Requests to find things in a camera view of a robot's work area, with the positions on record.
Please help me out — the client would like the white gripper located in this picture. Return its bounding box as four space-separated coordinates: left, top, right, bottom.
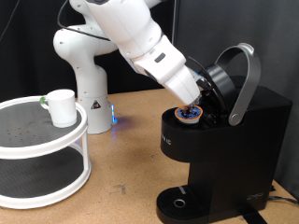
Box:
162 63 204 116

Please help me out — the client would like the orange-rimmed coffee pod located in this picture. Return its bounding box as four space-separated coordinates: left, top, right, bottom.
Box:
174 105 205 125

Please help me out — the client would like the black Keurig coffee machine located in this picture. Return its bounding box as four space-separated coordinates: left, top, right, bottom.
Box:
155 42 293 224

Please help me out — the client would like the grey partition panel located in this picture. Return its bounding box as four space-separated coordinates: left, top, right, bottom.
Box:
171 0 299 200

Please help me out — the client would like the white mug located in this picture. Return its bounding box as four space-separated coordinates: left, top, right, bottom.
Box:
39 89 78 129

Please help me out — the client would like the white two-tier turntable shelf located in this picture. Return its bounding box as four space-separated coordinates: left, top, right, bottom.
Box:
0 95 93 210

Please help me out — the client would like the black backdrop curtain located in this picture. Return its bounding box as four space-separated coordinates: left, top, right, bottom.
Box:
0 0 176 104

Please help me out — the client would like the black camera cable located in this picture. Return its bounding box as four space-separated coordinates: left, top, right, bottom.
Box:
56 0 216 91

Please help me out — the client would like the braided power cable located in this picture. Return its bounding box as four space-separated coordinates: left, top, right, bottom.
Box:
266 195 299 205

